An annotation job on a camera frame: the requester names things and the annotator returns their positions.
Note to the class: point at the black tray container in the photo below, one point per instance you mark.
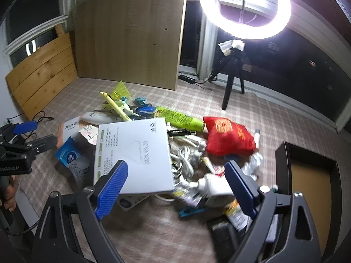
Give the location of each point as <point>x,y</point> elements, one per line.
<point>309,175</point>

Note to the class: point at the large light wooden board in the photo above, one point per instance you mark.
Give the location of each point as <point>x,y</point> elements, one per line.
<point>129,33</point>

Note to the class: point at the red and white packet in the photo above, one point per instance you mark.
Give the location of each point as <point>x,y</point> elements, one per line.
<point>215,167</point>

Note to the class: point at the black power strip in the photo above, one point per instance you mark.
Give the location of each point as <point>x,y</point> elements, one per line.
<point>187,78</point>

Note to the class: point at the yellow shuttlecock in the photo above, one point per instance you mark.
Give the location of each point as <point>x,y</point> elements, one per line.
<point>120,90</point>

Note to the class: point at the round print sticker sheet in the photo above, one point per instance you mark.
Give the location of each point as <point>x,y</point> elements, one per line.
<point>131,202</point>

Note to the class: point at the person's left hand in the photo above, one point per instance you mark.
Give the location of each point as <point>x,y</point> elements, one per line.
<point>11,193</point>

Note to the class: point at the yellow chopsticks pack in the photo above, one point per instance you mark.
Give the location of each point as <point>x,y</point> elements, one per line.
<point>115,106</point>

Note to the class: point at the white window frame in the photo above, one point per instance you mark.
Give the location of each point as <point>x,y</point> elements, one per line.
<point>204,60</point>

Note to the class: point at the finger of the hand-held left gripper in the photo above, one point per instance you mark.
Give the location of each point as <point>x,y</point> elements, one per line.
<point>25,127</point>
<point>42,143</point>

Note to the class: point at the black pen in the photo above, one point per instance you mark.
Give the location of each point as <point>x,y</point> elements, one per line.
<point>181,132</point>

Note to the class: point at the small pink white tube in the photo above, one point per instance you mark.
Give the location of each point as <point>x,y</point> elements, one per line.
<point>257,138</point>

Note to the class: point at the green tube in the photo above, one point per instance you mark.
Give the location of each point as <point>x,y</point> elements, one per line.
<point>181,119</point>

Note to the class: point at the white box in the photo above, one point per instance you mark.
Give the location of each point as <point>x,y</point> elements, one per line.
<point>137,148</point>

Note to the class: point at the black rectangular object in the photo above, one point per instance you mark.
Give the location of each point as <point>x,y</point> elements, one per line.
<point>222,238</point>

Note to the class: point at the orange and white tube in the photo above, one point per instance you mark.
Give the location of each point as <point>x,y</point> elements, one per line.
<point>237,217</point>

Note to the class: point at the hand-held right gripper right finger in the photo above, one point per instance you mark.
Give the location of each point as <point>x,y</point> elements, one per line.
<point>241,189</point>

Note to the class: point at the black tripod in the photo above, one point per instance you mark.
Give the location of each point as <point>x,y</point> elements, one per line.
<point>233,68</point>

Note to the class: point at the wooden slat panel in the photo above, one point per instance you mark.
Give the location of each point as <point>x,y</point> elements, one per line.
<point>41,74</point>

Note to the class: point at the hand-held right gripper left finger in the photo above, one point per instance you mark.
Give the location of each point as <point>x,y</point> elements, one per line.
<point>112,186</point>

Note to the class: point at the blue wipes packet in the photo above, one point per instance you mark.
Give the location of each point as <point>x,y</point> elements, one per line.
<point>68,153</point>

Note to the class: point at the white plastic bottle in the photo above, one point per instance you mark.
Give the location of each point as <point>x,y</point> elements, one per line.
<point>216,189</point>

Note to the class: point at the red snack bag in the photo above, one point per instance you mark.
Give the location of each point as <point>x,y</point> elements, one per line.
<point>227,137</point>

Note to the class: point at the white squeeze bottle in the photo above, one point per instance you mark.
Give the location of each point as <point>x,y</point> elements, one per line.
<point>96,117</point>

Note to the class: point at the white printed carton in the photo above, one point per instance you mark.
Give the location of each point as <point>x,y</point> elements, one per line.
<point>68,128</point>

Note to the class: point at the grey white pouch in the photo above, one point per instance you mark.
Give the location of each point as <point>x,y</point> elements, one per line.
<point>81,171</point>

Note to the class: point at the teal clothespin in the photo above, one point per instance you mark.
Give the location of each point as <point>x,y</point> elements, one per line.
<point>192,213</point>
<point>141,102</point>

